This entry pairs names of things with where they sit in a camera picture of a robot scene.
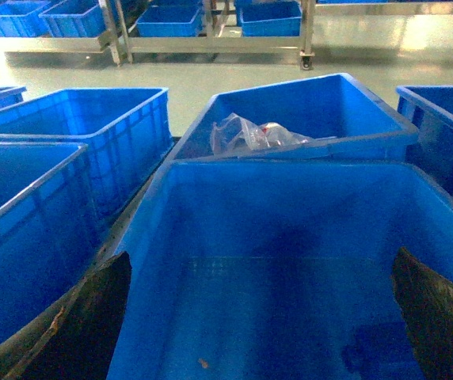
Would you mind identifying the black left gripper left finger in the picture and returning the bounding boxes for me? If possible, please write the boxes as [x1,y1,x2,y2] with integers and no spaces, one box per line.
[0,252,132,379]

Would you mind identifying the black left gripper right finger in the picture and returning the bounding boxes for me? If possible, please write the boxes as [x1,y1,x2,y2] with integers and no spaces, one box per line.
[391,247,453,379]

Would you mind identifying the blue plastic target bin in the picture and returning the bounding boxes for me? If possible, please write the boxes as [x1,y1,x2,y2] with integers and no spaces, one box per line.
[108,160,453,379]

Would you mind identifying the blue plastic bin behind left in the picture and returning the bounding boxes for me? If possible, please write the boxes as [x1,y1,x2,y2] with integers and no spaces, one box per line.
[0,87,173,222]

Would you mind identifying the blue bin with plastic bag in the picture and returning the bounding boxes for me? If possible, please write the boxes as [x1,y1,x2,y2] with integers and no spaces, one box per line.
[168,73,418,161]

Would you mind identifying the clear plastic bag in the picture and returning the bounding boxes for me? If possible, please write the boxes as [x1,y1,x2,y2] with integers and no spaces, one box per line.
[210,113,313,155]

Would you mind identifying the steel wheeled cart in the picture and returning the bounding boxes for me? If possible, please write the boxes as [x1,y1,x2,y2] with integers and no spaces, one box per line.
[100,1,316,70]

